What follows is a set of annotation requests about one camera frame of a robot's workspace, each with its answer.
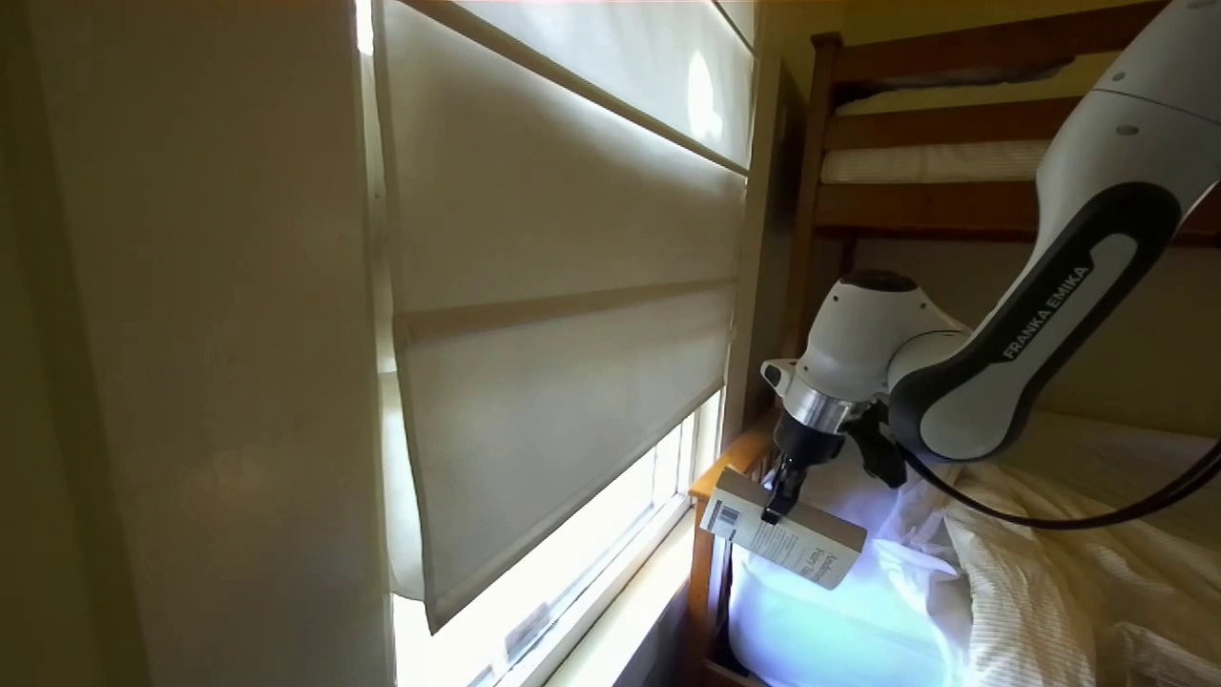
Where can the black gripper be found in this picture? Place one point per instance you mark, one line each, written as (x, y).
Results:
(804, 448)

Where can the white bunk mattress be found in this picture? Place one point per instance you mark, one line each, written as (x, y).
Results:
(941, 159)

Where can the white window frame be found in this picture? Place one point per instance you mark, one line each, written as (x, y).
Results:
(573, 575)

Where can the cream roman window blind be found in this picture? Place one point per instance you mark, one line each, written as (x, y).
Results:
(559, 317)

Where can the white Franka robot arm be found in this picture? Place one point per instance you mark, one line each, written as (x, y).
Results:
(1053, 307)

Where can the white duvet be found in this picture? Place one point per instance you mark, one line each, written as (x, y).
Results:
(1093, 586)

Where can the white pillow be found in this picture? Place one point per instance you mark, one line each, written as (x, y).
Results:
(826, 624)

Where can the Andersen's Fairy Tales book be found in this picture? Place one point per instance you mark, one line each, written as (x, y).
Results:
(786, 536)

